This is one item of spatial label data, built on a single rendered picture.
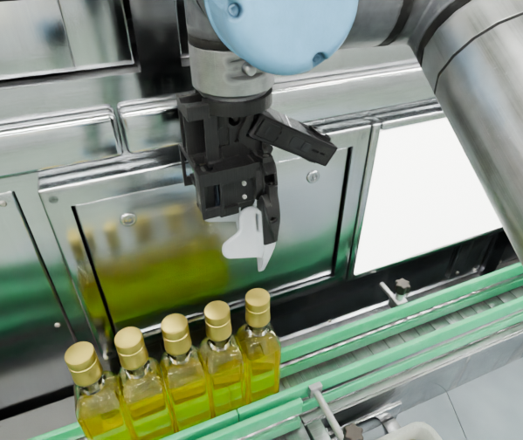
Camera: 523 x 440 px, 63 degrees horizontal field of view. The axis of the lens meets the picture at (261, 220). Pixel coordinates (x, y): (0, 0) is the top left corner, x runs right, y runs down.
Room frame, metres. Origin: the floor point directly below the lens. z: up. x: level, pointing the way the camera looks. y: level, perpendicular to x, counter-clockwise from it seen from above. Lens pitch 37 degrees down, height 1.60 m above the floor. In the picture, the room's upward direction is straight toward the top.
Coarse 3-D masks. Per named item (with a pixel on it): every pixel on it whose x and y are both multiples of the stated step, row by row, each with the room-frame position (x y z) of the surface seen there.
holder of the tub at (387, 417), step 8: (392, 408) 0.43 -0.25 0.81; (368, 416) 0.42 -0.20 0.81; (376, 416) 0.42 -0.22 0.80; (384, 416) 0.43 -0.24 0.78; (392, 416) 0.44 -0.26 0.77; (360, 424) 0.41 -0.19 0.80; (368, 424) 0.41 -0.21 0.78; (376, 424) 0.42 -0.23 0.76; (384, 424) 0.43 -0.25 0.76; (392, 424) 0.43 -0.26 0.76
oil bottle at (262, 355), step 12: (240, 336) 0.39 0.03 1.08; (252, 336) 0.38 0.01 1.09; (264, 336) 0.38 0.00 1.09; (276, 336) 0.39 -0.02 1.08; (252, 348) 0.37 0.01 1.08; (264, 348) 0.37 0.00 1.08; (276, 348) 0.38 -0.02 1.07; (252, 360) 0.36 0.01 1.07; (264, 360) 0.37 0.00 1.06; (276, 360) 0.38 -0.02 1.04; (252, 372) 0.36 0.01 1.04; (264, 372) 0.37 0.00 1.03; (276, 372) 0.38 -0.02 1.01; (252, 384) 0.36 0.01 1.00; (264, 384) 0.37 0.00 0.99; (276, 384) 0.38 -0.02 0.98; (252, 396) 0.36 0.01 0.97; (264, 396) 0.37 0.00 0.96
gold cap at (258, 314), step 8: (256, 288) 0.41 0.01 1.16; (248, 296) 0.40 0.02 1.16; (256, 296) 0.40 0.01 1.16; (264, 296) 0.40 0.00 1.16; (248, 304) 0.38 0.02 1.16; (256, 304) 0.38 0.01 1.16; (264, 304) 0.38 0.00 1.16; (248, 312) 0.39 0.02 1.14; (256, 312) 0.38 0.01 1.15; (264, 312) 0.38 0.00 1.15; (248, 320) 0.39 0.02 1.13; (256, 320) 0.38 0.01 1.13; (264, 320) 0.38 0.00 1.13
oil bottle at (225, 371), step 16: (208, 352) 0.36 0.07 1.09; (224, 352) 0.36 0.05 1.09; (240, 352) 0.37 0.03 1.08; (208, 368) 0.34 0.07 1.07; (224, 368) 0.35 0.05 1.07; (240, 368) 0.35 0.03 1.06; (208, 384) 0.34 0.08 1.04; (224, 384) 0.34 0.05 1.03; (240, 384) 0.35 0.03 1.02; (224, 400) 0.34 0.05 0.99; (240, 400) 0.35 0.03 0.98
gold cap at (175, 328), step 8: (168, 320) 0.36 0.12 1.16; (176, 320) 0.36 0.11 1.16; (184, 320) 0.36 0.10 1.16; (168, 328) 0.34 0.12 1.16; (176, 328) 0.34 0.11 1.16; (184, 328) 0.34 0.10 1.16; (168, 336) 0.34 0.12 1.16; (176, 336) 0.34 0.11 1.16; (184, 336) 0.34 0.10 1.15; (168, 344) 0.34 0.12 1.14; (176, 344) 0.33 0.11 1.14; (184, 344) 0.34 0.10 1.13; (168, 352) 0.34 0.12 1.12; (176, 352) 0.33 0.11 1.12; (184, 352) 0.34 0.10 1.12
